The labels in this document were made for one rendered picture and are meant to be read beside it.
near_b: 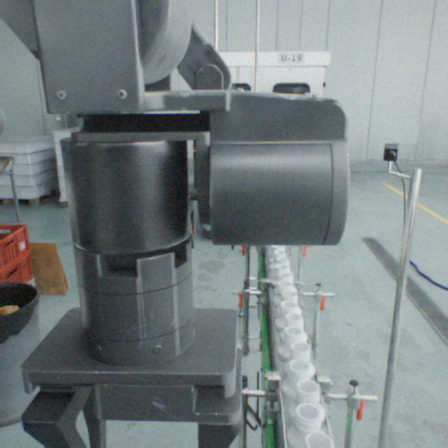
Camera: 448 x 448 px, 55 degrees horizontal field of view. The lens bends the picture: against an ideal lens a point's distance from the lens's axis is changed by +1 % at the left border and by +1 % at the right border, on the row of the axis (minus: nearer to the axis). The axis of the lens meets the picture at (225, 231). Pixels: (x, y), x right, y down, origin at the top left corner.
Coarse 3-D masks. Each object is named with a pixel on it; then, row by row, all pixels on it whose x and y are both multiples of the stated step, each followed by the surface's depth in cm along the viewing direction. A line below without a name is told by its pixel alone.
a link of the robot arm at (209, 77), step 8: (208, 64) 57; (200, 72) 57; (208, 72) 57; (216, 72) 57; (200, 80) 58; (208, 80) 58; (216, 80) 58; (200, 88) 58; (208, 88) 58; (216, 88) 58
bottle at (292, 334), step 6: (288, 330) 89; (294, 330) 89; (300, 330) 88; (288, 336) 87; (294, 336) 86; (300, 336) 87; (288, 342) 87; (282, 348) 88; (288, 348) 87; (282, 354) 87; (288, 354) 87; (282, 360) 88; (282, 366) 88; (282, 372) 88; (282, 378) 89
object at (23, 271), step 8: (24, 256) 339; (16, 264) 327; (24, 264) 342; (8, 272) 316; (16, 272) 328; (24, 272) 341; (32, 272) 354; (0, 280) 306; (8, 280) 317; (16, 280) 329; (24, 280) 341
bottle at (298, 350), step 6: (294, 342) 84; (300, 342) 84; (294, 348) 84; (300, 348) 84; (306, 348) 83; (294, 354) 81; (300, 354) 81; (306, 354) 81; (288, 360) 83; (306, 360) 81; (312, 366) 83; (312, 372) 82; (312, 378) 82
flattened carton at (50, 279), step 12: (36, 252) 355; (48, 252) 355; (36, 264) 361; (48, 264) 361; (60, 264) 361; (36, 276) 367; (48, 276) 367; (60, 276) 366; (48, 288) 372; (60, 288) 371
